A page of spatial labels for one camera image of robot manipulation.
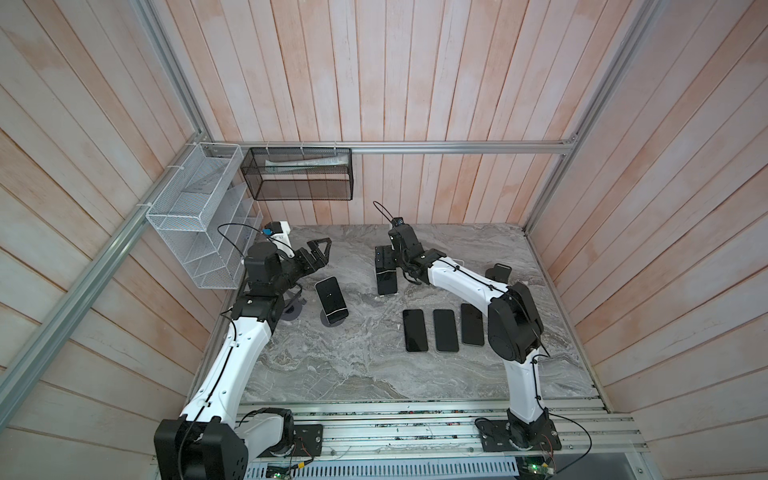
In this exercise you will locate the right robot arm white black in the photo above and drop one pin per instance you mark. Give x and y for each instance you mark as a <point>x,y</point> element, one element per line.
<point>514,326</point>

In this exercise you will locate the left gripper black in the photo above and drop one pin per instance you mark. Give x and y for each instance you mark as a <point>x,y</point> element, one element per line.
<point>310,266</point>

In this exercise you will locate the aluminium frame post right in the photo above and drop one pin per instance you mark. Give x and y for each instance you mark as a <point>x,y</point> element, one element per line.
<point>643,22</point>

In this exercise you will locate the green circuit board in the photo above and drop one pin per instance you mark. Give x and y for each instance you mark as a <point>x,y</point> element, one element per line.
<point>530,468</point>

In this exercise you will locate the white wire mesh shelf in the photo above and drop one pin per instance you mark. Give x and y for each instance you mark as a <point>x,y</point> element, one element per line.
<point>205,216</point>

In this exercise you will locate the aluminium frame rail back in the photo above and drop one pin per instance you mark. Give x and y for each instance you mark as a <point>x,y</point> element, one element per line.
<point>552,147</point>

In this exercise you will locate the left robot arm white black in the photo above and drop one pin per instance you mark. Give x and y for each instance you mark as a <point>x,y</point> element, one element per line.
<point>206,441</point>

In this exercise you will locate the purple-edged phone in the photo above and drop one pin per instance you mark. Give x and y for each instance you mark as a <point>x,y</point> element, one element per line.
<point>415,331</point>

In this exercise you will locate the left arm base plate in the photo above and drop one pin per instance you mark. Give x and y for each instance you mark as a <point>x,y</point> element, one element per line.
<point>306,440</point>

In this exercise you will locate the white vented cable duct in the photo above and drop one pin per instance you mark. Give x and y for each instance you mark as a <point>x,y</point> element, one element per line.
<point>436,468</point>

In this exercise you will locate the aluminium frame rail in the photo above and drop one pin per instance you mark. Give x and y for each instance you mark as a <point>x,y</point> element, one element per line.
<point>38,353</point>
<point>552,147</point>

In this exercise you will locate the black wire mesh basket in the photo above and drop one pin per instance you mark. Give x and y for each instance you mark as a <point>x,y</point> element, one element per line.
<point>299,173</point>

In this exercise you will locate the aluminium frame rail left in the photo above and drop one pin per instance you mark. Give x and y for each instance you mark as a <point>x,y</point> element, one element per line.
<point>38,353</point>

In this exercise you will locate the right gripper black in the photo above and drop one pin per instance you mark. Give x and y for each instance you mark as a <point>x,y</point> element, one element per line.
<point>387,250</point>

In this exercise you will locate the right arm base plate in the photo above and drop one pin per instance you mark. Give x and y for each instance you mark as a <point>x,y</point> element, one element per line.
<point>498,435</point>

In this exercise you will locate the teal-edged phone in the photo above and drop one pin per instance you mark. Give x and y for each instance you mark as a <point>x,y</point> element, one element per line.
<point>446,337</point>

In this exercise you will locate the right camera cable black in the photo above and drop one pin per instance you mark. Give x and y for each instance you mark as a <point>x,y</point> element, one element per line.
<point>384,212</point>

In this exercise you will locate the black phone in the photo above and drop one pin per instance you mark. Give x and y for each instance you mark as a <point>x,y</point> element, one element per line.
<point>330,296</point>
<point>472,328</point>
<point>387,288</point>

